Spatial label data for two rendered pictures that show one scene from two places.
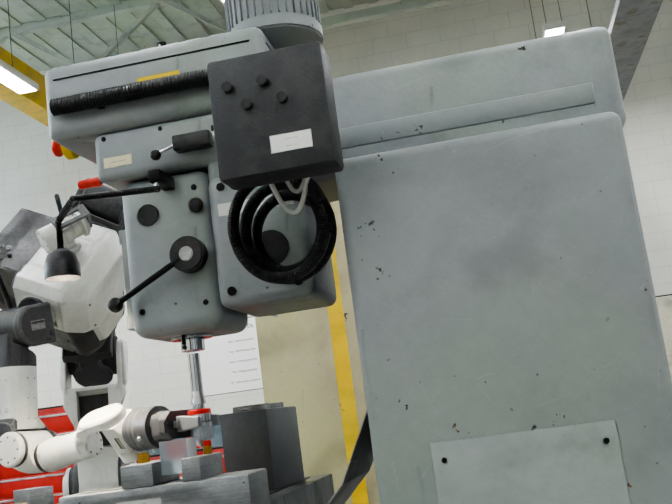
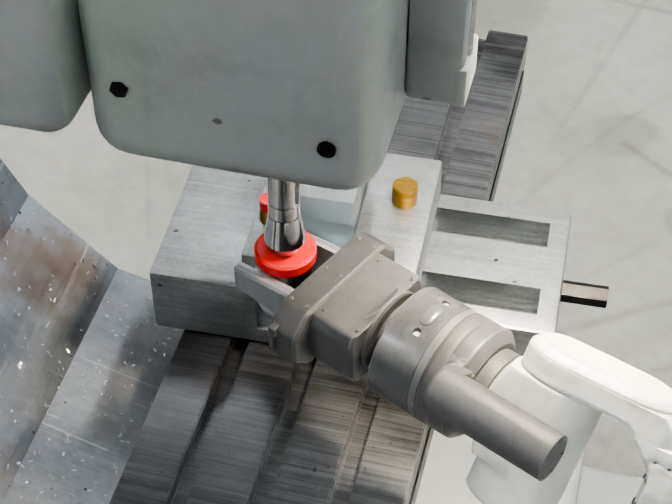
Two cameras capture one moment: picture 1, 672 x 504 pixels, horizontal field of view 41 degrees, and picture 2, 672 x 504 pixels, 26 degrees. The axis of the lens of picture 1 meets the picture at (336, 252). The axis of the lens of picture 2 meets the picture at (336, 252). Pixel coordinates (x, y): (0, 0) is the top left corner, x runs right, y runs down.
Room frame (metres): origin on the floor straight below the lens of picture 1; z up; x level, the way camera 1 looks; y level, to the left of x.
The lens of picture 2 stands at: (2.59, 0.42, 1.95)
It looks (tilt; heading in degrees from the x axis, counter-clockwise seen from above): 46 degrees down; 185
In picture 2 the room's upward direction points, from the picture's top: straight up
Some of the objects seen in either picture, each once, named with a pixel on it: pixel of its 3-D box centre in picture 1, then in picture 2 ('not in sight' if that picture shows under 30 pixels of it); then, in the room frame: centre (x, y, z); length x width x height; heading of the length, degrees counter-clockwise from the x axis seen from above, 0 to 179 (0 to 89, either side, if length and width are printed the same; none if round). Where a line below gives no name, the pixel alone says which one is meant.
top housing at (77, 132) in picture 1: (174, 102); not in sight; (1.83, 0.30, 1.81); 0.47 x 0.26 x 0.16; 81
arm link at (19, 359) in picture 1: (11, 339); not in sight; (2.09, 0.78, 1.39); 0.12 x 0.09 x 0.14; 65
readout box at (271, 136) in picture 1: (274, 116); not in sight; (1.45, 0.07, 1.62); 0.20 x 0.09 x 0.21; 81
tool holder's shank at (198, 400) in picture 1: (196, 381); (283, 192); (1.83, 0.31, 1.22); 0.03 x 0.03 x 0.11
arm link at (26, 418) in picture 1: (21, 416); not in sight; (2.08, 0.76, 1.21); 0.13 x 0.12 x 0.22; 157
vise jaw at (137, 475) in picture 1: (151, 472); (394, 229); (1.70, 0.39, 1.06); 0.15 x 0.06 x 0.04; 173
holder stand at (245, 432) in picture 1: (262, 445); not in sight; (2.26, 0.24, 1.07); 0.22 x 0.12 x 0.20; 165
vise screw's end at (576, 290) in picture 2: not in sight; (584, 293); (1.72, 0.56, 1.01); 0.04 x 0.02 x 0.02; 83
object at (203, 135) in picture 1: (181, 146); not in sight; (1.69, 0.27, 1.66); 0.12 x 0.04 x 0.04; 81
